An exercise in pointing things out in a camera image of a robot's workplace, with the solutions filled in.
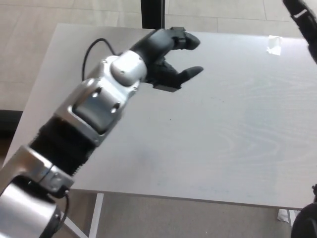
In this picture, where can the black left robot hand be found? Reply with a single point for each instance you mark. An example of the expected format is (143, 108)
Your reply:
(156, 47)

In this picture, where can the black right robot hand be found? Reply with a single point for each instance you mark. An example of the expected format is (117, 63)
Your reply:
(305, 22)

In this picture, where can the clear tape piece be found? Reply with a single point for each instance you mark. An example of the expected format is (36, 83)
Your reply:
(274, 45)

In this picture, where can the black vertical window post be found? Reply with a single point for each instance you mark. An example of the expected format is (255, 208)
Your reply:
(152, 13)

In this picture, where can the black floor rail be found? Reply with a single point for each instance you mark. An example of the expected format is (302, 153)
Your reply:
(10, 124)

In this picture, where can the white metal desk frame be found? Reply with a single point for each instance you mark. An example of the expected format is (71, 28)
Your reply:
(95, 218)

